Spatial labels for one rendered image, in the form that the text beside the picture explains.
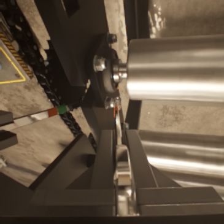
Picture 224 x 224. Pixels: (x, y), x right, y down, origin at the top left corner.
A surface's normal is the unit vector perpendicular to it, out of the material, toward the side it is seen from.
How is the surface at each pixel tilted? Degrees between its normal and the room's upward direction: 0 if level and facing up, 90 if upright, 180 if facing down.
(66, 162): 90
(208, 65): 42
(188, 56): 53
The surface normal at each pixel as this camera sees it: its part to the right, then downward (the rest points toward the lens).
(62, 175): 0.97, 0.05
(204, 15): -0.21, 0.74
